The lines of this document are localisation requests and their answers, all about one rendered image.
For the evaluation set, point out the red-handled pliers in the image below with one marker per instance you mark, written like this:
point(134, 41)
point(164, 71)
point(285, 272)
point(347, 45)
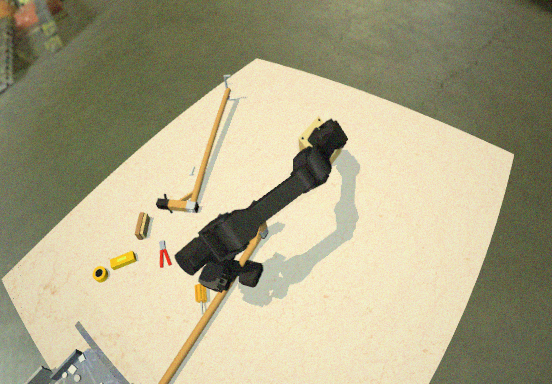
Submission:
point(162, 249)

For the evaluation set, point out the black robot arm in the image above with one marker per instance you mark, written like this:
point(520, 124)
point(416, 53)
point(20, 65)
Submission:
point(234, 231)

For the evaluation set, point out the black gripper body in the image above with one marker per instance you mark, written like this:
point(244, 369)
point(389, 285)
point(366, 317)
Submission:
point(249, 274)

